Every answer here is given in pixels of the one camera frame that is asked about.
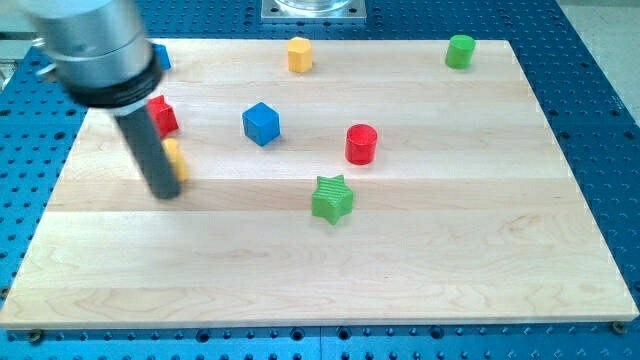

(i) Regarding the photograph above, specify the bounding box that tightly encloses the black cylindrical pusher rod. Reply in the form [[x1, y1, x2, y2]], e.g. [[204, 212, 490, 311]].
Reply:
[[114, 105, 181, 200]]

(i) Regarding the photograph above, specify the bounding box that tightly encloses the yellow heart block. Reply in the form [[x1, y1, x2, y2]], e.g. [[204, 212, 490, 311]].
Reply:
[[162, 138, 189, 182]]

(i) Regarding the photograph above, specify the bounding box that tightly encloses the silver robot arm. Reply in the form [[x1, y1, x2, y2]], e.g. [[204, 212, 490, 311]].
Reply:
[[17, 0, 181, 200]]

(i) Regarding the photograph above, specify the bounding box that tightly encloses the blue block behind arm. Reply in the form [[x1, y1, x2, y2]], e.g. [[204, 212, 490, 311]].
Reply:
[[152, 43, 172, 71]]

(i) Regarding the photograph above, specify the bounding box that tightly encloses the yellow hexagon block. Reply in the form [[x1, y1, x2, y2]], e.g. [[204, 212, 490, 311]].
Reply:
[[286, 37, 313, 73]]

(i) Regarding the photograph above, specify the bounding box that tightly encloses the blue cube block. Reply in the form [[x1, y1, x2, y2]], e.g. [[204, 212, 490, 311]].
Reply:
[[242, 102, 280, 146]]

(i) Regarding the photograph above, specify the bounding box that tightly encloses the green star block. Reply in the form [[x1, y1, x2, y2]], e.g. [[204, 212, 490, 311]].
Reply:
[[311, 175, 354, 225]]

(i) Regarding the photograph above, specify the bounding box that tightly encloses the red cylinder block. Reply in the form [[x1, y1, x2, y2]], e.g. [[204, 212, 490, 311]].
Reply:
[[345, 124, 378, 165]]

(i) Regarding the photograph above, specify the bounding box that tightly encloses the light wooden board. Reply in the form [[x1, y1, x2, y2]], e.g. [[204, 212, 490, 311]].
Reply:
[[1, 40, 639, 329]]

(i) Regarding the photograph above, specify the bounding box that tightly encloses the green cylinder block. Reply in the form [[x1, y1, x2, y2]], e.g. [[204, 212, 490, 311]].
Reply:
[[445, 34, 476, 69]]

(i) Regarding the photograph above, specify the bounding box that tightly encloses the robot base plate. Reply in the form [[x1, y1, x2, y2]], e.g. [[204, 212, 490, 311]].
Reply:
[[261, 0, 367, 22]]

